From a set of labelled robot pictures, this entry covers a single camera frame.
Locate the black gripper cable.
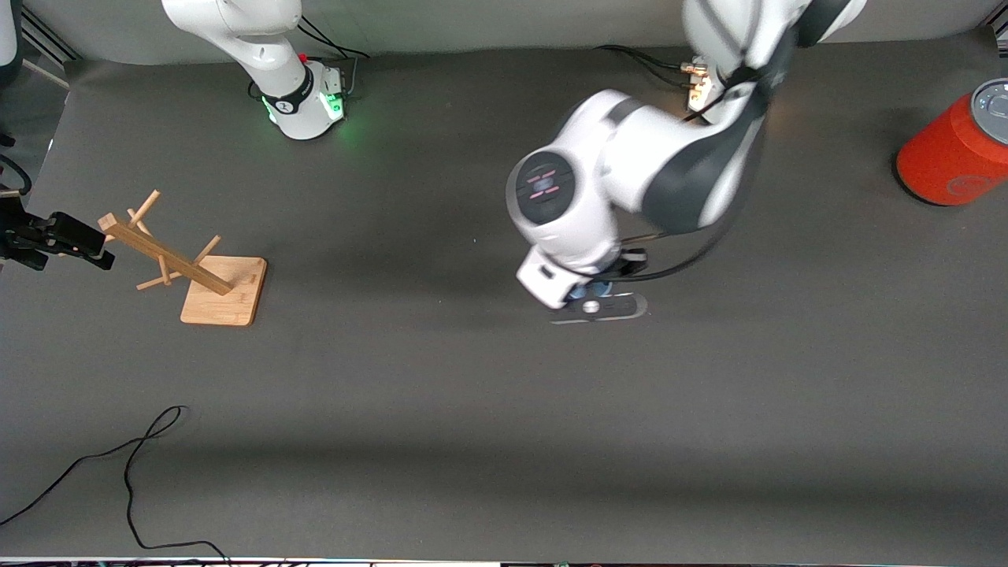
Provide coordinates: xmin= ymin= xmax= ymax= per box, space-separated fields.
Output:
xmin=618 ymin=118 xmax=761 ymax=283
xmin=0 ymin=154 xmax=32 ymax=196

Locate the orange cylinder with grey top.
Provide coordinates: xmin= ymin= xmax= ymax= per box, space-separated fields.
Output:
xmin=895 ymin=77 xmax=1008 ymax=207

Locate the aluminium frame rail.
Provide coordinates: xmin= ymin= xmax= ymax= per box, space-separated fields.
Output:
xmin=22 ymin=9 xmax=81 ymax=64

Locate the thin wooden strip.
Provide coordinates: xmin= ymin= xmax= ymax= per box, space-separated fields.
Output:
xmin=22 ymin=59 xmax=72 ymax=91

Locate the black left arm base cable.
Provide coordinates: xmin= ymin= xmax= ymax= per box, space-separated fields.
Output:
xmin=595 ymin=45 xmax=698 ymax=87

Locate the wooden cup rack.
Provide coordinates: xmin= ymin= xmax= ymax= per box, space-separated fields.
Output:
xmin=57 ymin=189 xmax=268 ymax=327

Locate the thin black table cable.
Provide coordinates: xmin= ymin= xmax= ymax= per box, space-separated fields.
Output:
xmin=0 ymin=406 xmax=231 ymax=564

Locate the black arm base cable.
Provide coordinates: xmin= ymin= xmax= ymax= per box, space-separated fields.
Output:
xmin=298 ymin=14 xmax=369 ymax=60
xmin=595 ymin=45 xmax=698 ymax=87

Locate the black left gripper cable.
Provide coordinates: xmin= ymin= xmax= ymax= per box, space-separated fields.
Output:
xmin=618 ymin=118 xmax=761 ymax=283

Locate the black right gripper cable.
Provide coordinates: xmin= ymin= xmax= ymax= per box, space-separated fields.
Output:
xmin=0 ymin=154 xmax=32 ymax=196

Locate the black right arm base cable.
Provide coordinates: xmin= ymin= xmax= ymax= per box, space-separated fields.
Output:
xmin=298 ymin=14 xmax=369 ymax=60

